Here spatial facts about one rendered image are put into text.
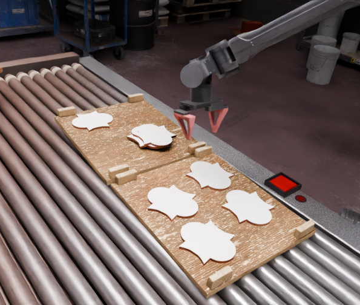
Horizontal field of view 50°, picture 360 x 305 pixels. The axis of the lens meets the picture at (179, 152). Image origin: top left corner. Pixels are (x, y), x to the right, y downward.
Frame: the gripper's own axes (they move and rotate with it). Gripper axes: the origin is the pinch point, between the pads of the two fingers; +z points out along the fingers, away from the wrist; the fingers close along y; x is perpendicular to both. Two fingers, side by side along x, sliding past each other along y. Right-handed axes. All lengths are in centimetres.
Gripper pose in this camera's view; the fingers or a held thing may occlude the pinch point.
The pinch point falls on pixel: (201, 132)
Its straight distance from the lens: 106.7
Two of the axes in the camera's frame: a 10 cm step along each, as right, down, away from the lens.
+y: 7.8, -2.4, 5.7
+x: -6.2, -2.6, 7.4
